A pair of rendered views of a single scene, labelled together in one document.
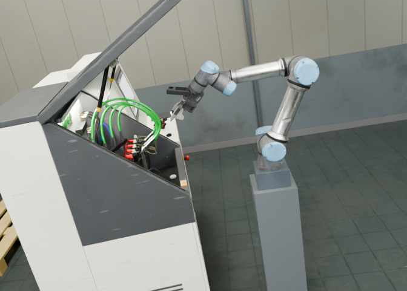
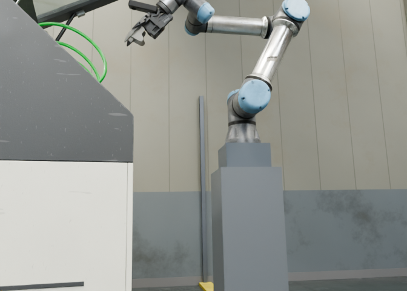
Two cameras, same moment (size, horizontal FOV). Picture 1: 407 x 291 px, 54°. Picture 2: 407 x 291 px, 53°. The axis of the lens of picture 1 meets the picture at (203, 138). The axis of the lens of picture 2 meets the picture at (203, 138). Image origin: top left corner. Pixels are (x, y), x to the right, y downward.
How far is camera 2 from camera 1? 1.39 m
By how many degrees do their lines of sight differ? 35
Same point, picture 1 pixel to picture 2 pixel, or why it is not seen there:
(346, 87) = (303, 228)
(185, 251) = (104, 214)
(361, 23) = (315, 162)
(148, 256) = (39, 208)
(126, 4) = not seen: hidden behind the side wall
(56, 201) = not seen: outside the picture
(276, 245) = (247, 264)
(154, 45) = not seen: hidden behind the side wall
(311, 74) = (301, 8)
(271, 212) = (242, 201)
